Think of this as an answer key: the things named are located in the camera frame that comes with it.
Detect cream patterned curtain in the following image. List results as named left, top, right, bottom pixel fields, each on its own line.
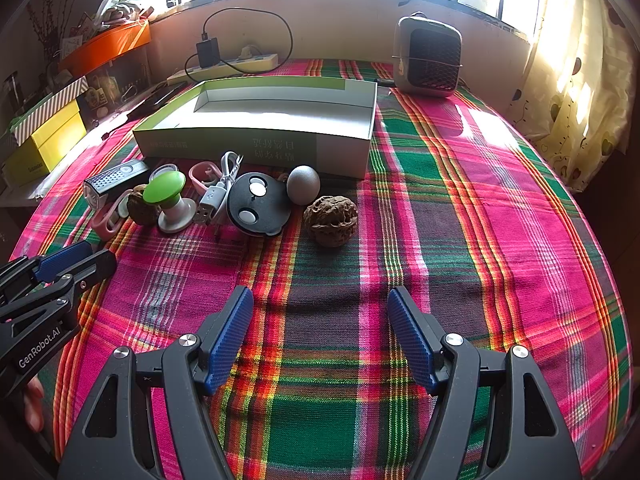
left=500, top=0, right=640, bottom=193

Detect pink clip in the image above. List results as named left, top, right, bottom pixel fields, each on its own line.
left=189, top=161, right=223, bottom=193
left=92, top=199, right=132, bottom=241

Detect green and white knob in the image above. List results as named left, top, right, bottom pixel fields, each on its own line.
left=143, top=171, right=197, bottom=233

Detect grey egg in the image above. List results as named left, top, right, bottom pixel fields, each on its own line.
left=286, top=165, right=321, bottom=206

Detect green and white cardboard box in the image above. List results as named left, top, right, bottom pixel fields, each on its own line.
left=132, top=77, right=378, bottom=180

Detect pink green plaid blanket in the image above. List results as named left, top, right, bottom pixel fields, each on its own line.
left=10, top=57, right=633, bottom=480

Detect cream power strip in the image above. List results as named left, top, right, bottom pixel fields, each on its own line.
left=166, top=52, right=279, bottom=86

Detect person's left hand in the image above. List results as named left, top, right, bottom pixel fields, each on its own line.
left=22, top=377, right=47, bottom=433

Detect clear plastic bag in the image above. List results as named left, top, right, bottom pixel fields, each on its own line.
left=95, top=0, right=156, bottom=28

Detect black charger adapter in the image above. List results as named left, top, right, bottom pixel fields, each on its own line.
left=196, top=37, right=221, bottom=68

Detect small brown walnut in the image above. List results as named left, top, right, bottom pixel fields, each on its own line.
left=126, top=185, right=162, bottom=226

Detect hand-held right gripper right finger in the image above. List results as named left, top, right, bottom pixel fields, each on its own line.
left=387, top=287, right=583, bottom=480

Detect large brown walnut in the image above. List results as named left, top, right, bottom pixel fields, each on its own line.
left=303, top=195, right=360, bottom=247

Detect black round disc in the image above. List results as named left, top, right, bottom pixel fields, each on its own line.
left=227, top=172, right=292, bottom=237

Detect black power adapter with cord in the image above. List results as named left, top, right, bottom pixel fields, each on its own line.
left=184, top=7, right=294, bottom=83

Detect yellow box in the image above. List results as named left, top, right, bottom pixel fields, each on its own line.
left=2, top=112, right=88, bottom=188

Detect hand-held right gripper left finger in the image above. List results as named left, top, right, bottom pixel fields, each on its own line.
left=57, top=285, right=256, bottom=480

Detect striped box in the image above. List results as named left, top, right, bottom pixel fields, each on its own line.
left=10, top=77, right=90, bottom=146

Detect orange box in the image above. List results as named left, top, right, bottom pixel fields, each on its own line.
left=59, top=20, right=152, bottom=75

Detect black bike light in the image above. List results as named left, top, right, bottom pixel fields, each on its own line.
left=84, top=159, right=151, bottom=206

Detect black tablet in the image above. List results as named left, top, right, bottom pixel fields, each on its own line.
left=127, top=82, right=193, bottom=118

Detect white usb cable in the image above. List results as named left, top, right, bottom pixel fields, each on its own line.
left=199, top=151, right=245, bottom=226

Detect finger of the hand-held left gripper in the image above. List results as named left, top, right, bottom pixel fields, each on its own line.
left=0, top=241, right=95, bottom=292
left=0, top=250, right=118, bottom=327

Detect clear small cup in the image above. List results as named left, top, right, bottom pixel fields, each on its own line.
left=148, top=162, right=180, bottom=183

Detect dried branches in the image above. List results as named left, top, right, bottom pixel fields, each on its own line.
left=25, top=0, right=66, bottom=63

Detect grey space heater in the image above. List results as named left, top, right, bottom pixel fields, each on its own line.
left=392, top=14, right=463, bottom=98

